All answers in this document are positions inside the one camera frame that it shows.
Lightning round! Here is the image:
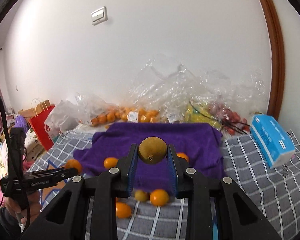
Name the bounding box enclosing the large round orange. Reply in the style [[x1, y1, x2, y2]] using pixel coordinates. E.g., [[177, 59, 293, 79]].
[[177, 152, 190, 163]]

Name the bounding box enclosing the brownish-yellow citrus fruit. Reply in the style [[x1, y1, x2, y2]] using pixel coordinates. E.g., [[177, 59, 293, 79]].
[[138, 137, 167, 165]]

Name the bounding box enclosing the person's left hand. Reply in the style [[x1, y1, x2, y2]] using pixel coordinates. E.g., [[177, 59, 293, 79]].
[[3, 189, 43, 228]]

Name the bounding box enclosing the orange mandarin on sheet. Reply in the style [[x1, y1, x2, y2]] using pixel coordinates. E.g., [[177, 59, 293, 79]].
[[149, 189, 170, 206]]

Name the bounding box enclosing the small yellow-green citrus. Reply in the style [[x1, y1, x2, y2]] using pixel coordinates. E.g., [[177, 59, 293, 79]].
[[134, 190, 149, 202]]

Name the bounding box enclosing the oval orange kumquat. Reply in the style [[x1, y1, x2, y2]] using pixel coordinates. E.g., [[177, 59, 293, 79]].
[[115, 202, 132, 219]]

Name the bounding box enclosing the purple towel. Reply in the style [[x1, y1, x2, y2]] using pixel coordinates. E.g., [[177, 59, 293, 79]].
[[73, 122, 226, 190]]

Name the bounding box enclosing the bag of small oranges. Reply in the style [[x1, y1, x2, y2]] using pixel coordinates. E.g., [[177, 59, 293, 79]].
[[119, 107, 159, 123]]

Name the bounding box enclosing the red paper gift bag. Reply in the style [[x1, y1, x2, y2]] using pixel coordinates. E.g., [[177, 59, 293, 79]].
[[29, 98, 55, 151]]

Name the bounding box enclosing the yellow fruit package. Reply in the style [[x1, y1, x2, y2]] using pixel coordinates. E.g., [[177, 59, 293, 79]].
[[184, 101, 222, 131]]

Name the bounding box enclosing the white plastic bag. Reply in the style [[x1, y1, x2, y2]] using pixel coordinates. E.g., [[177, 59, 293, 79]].
[[44, 100, 79, 133]]

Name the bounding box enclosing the red cherry tomatoes bag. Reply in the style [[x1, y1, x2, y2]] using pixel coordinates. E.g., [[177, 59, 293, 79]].
[[208, 101, 250, 136]]

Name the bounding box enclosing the large clear plastic bag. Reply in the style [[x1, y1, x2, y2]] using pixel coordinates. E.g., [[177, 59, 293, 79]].
[[129, 55, 268, 124]]

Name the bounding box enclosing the grey checkered bedsheet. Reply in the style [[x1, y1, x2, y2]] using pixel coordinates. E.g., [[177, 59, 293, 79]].
[[29, 130, 300, 239]]

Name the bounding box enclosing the blue tissue pack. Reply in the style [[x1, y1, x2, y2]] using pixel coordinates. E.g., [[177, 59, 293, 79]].
[[250, 114, 295, 168]]

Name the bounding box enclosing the brown wooden door frame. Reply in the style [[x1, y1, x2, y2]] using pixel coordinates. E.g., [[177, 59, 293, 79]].
[[259, 0, 286, 120]]

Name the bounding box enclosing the white wall switch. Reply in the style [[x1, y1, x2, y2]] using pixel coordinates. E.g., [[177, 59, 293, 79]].
[[91, 7, 108, 26]]

